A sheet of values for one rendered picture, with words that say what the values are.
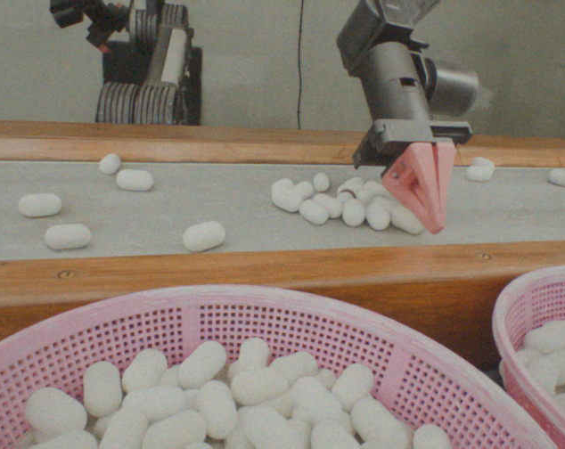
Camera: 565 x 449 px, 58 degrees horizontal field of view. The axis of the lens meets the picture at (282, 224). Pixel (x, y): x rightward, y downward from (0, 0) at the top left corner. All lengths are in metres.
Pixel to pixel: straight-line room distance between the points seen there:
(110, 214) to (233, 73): 2.12
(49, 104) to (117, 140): 1.95
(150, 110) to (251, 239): 0.45
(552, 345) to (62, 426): 0.30
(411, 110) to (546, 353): 0.25
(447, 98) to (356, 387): 0.37
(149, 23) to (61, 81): 1.50
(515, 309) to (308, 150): 0.40
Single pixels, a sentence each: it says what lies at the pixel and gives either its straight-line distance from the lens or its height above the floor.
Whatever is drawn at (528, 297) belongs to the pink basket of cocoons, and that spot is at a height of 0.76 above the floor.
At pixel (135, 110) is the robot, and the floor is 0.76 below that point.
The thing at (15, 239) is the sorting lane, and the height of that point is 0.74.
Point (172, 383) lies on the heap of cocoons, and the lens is 0.30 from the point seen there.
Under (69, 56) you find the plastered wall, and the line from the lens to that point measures 2.57.
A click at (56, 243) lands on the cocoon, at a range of 0.43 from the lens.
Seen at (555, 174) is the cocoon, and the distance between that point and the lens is 0.80.
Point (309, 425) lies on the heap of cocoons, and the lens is 0.28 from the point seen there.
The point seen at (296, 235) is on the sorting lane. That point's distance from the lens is 0.47.
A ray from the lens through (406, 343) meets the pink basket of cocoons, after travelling 0.30.
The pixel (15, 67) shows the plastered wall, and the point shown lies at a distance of 2.61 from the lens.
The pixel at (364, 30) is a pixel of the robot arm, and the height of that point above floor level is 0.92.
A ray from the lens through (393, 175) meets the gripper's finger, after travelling 0.50.
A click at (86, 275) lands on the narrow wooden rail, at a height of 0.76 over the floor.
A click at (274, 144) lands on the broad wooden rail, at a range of 0.69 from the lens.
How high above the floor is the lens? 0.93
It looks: 22 degrees down
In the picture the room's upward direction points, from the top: 6 degrees clockwise
